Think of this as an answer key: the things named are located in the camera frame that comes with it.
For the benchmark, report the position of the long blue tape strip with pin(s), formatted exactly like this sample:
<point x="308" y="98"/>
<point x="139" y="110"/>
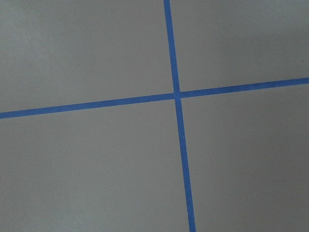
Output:
<point x="179" y="117"/>

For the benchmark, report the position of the crossing blue tape strip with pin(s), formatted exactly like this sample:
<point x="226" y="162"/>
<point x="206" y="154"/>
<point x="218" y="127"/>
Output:
<point x="153" y="98"/>

